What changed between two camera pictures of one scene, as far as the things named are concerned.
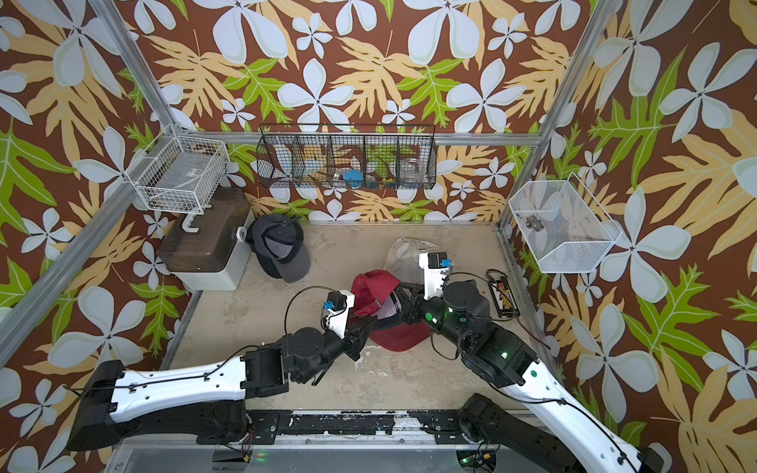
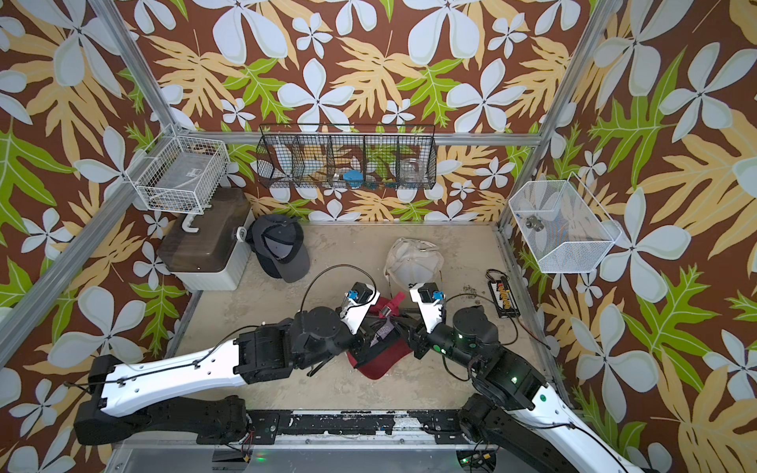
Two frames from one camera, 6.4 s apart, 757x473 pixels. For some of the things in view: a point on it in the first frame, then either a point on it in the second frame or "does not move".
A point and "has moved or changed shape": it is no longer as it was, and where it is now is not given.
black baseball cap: [250, 245] does not move
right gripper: [412, 306] → [420, 334]
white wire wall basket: [179, 174] does not move
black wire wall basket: [379, 157] does not move
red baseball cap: [367, 289] has moved or changed shape
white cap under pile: [402, 260] does not move
